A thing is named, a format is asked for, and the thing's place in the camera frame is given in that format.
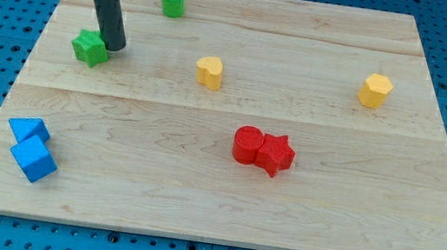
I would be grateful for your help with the yellow heart block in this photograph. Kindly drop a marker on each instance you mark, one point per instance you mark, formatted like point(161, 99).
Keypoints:
point(209, 72)

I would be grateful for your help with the red cylinder block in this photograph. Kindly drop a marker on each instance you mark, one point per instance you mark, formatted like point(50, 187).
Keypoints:
point(246, 144)

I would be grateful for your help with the wooden board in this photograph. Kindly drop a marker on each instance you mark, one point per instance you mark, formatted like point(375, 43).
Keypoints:
point(142, 148)

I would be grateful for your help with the red star block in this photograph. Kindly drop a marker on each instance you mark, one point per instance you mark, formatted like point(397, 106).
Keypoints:
point(275, 154)

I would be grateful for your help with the green cylinder block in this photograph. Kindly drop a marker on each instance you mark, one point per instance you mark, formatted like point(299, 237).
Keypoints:
point(173, 8)

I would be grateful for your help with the green star block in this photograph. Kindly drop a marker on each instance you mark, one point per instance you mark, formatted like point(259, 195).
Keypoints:
point(89, 48)

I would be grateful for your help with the yellow hexagon block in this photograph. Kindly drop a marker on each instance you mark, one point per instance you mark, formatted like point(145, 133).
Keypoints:
point(375, 91)

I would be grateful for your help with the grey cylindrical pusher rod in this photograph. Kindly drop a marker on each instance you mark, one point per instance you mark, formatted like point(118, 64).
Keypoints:
point(111, 25)

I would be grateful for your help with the blue cube block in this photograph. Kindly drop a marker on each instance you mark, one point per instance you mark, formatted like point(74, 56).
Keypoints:
point(34, 158)

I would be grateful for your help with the blue triangle block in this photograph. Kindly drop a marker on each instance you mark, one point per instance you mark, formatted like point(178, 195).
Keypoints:
point(24, 128)

